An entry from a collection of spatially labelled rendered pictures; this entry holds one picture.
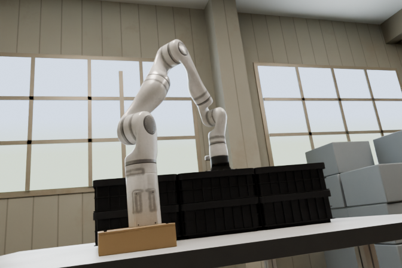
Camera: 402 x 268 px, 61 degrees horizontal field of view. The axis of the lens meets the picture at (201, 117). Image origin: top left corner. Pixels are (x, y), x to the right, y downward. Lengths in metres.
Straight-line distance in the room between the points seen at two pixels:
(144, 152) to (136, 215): 0.17
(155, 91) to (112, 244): 0.51
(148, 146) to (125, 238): 0.27
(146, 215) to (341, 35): 4.44
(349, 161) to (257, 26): 2.02
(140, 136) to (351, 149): 2.71
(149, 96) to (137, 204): 0.36
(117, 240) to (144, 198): 0.15
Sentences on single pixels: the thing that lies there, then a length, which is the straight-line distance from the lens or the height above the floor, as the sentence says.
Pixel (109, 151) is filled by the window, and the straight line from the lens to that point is 3.39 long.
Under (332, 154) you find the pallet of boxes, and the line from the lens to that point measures 3.38.
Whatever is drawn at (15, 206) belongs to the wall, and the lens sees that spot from 3.40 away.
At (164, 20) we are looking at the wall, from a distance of 4.09.
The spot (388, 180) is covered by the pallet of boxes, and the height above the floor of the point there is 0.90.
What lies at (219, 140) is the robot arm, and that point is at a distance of 1.39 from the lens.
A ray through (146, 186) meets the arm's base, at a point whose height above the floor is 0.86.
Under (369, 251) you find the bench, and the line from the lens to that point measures 1.71.
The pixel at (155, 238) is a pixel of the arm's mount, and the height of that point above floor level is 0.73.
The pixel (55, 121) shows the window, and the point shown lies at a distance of 3.48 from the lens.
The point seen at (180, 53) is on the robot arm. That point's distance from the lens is 1.32.
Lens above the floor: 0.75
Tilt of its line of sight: 17 degrees up
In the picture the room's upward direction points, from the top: 6 degrees counter-clockwise
